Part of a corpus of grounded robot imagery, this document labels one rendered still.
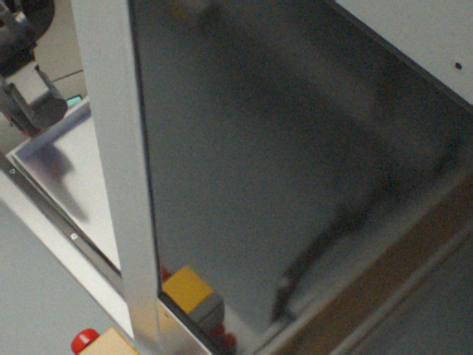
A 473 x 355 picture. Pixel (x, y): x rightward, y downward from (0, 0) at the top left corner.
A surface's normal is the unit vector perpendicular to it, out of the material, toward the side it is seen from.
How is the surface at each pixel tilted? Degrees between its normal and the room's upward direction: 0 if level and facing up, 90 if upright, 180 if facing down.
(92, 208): 0
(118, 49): 90
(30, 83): 12
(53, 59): 0
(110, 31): 90
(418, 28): 90
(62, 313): 0
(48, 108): 90
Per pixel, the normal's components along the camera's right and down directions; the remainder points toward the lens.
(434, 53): -0.74, 0.58
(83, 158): -0.01, -0.51
